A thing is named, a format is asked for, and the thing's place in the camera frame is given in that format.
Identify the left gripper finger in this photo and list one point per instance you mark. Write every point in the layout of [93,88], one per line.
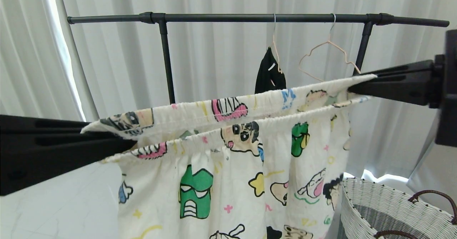
[21,123]
[53,164]

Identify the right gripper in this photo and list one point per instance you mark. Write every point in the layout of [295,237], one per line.
[450,89]

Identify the pink clothes hanger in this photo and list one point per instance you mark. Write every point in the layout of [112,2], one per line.
[319,46]
[274,24]

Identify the black garment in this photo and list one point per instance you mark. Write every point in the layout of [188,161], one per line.
[267,78]

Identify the cream printed garment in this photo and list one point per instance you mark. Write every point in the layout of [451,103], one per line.
[232,196]

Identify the white laundry basket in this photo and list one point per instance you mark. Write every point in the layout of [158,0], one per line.
[375,203]

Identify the black clothes rack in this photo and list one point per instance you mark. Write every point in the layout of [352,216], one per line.
[232,18]

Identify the white curtain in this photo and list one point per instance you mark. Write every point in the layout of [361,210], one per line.
[214,60]

